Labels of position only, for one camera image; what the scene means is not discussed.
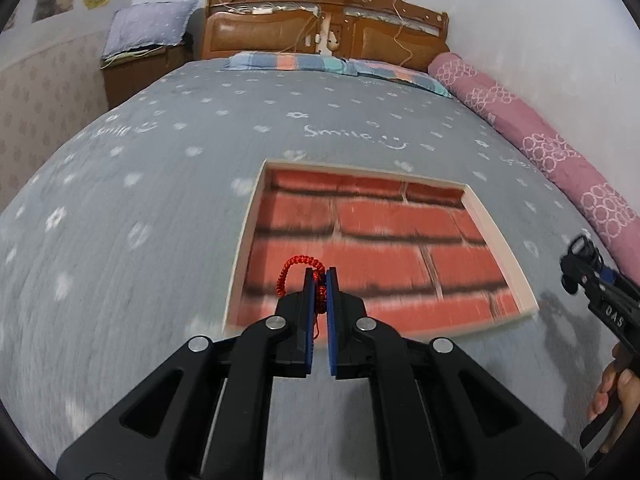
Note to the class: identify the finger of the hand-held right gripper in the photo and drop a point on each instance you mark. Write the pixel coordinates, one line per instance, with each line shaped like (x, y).
(572, 275)
(586, 249)

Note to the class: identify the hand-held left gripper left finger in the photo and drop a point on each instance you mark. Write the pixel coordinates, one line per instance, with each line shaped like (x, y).
(309, 320)

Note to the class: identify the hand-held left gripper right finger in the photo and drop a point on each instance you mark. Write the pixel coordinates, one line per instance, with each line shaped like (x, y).
(331, 330)

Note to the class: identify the brick-pattern tray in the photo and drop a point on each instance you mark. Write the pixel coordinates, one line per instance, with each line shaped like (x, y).
(375, 240)

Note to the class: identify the person's right hand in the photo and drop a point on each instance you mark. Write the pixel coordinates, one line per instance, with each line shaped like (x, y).
(602, 390)

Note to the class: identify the pink rolled blanket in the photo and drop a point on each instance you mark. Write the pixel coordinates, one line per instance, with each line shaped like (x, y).
(530, 125)

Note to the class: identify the grey flower-print bedsheet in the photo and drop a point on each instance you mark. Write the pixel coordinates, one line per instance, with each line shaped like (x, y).
(150, 210)

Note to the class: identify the patchwork pillow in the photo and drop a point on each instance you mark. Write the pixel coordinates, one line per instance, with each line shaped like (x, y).
(285, 61)
(400, 76)

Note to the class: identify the doll figure sticker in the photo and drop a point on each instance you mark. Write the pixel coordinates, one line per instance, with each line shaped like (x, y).
(331, 37)

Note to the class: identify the wooden headboard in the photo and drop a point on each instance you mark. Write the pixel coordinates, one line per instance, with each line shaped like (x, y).
(260, 30)

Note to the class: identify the wooden nightstand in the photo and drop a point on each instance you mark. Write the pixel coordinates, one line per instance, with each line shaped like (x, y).
(135, 80)

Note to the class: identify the purple dotted pillow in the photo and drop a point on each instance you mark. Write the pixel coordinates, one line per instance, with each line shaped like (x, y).
(150, 25)

